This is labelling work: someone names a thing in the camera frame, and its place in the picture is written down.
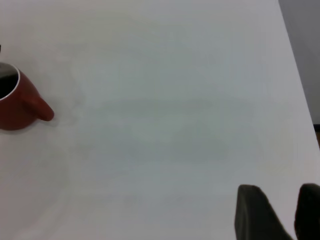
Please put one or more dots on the red ceramic mug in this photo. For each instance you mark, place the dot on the red ceramic mug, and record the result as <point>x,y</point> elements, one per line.
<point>17,112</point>

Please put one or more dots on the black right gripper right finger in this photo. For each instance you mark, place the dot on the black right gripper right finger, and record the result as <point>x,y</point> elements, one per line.
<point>308,212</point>

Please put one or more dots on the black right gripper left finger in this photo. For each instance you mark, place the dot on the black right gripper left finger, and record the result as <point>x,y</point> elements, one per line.
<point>257,215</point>

